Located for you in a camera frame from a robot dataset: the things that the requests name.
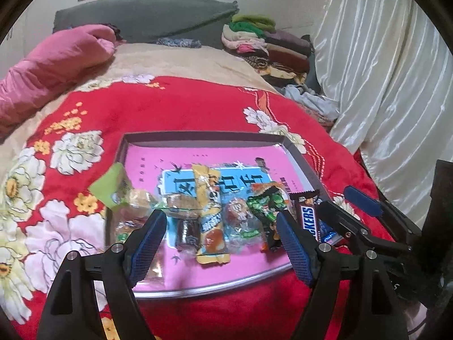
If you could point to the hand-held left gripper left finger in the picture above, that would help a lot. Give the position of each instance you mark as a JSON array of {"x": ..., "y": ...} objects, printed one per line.
[{"x": 148, "y": 249}]

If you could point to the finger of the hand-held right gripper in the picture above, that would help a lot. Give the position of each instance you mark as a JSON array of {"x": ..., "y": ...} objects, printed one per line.
[
  {"x": 343, "y": 223},
  {"x": 364, "y": 200}
]

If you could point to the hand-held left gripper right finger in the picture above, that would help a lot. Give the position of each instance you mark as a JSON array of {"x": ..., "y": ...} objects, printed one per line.
[{"x": 293, "y": 251}]

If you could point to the blue snack packet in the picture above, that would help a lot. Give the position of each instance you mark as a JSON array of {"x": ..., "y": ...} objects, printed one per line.
[{"x": 329, "y": 235}]

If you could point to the brown chocolate bar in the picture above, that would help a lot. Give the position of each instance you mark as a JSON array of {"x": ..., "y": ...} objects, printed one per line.
[{"x": 307, "y": 216}]

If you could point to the small dark chocolate candy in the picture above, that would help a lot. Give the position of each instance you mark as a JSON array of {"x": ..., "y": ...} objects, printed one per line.
[{"x": 187, "y": 235}]

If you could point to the green orange snack packet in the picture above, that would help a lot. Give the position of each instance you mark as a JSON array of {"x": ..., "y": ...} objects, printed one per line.
[{"x": 269, "y": 203}]

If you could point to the orange pastry packet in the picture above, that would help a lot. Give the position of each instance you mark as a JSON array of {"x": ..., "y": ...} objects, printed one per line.
[{"x": 183, "y": 205}]

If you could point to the clear candy packet red print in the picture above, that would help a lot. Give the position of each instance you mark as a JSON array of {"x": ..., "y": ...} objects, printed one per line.
[{"x": 239, "y": 217}]

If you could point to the yellow snack packet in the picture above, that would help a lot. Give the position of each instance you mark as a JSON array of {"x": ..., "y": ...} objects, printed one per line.
[{"x": 210, "y": 219}]

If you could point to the green pastry packet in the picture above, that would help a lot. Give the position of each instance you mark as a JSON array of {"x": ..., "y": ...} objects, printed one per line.
[{"x": 113, "y": 187}]

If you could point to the shallow grey cardboard box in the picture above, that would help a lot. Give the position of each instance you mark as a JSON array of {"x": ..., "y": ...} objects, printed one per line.
[{"x": 212, "y": 137}]

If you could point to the pink book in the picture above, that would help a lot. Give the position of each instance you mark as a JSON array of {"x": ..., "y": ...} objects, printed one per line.
[{"x": 219, "y": 272}]

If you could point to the light blue cloth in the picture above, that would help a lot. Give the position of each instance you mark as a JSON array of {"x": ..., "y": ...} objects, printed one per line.
[{"x": 311, "y": 102}]

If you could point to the white satin curtain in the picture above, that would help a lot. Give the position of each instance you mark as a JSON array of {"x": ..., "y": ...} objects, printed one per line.
[{"x": 382, "y": 60}]

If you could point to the red floral blanket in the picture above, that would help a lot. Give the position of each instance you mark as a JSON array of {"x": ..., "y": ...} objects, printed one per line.
[{"x": 177, "y": 106}]

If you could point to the stack of folded clothes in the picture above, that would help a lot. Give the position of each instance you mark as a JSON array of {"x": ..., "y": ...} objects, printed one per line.
[{"x": 272, "y": 49}]

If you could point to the beige bed sheet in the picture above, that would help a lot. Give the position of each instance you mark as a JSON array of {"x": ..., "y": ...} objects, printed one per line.
[{"x": 170, "y": 62}]

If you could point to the pink quilt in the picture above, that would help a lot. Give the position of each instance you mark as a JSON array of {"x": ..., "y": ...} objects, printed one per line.
[{"x": 53, "y": 63}]

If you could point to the blue-grey patterned cloth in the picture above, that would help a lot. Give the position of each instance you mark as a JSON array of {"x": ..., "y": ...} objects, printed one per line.
[{"x": 178, "y": 42}]

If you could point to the dark purple cloth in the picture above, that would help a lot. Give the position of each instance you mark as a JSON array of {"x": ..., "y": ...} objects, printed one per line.
[{"x": 115, "y": 32}]

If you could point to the grey headboard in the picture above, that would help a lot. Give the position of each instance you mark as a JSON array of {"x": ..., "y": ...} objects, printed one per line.
[{"x": 148, "y": 21}]

